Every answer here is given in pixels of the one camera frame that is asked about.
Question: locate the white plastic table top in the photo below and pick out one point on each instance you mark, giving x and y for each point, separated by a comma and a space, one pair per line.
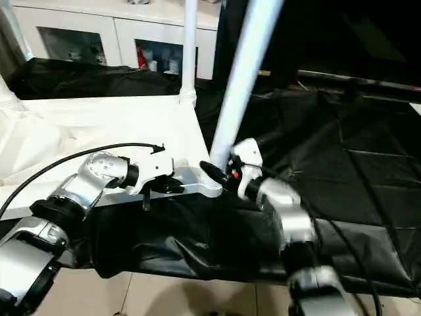
98, 121

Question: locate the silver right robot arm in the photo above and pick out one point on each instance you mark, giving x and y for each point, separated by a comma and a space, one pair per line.
286, 204

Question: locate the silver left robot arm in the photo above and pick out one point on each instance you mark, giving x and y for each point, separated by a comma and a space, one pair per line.
95, 171

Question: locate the black work mat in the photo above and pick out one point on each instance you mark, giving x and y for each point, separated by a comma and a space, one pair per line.
329, 164

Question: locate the small yellow label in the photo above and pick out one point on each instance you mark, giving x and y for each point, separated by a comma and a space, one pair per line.
264, 72

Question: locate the white bottle blue print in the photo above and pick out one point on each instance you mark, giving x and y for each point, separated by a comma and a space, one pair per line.
171, 66

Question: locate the small white bottle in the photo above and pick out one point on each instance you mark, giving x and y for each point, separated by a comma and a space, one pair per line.
153, 66

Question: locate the red package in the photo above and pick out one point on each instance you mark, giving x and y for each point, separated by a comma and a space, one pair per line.
142, 59

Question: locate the large black box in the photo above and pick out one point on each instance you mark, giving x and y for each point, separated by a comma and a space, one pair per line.
289, 33

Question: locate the silver metal bar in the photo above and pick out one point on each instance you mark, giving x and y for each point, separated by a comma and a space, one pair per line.
361, 80

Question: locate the white glass-door cabinet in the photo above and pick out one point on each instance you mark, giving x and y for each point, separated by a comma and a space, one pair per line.
98, 19

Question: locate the white pole teal bands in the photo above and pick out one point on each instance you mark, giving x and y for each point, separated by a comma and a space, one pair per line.
23, 42

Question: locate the grey curtain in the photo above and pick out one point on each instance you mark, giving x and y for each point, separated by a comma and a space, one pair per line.
8, 56

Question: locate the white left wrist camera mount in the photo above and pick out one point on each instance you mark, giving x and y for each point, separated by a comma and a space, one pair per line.
154, 164

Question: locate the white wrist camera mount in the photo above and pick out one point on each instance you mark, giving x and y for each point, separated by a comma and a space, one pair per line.
154, 164
250, 154

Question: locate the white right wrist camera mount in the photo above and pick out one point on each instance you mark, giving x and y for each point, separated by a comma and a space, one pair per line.
250, 154

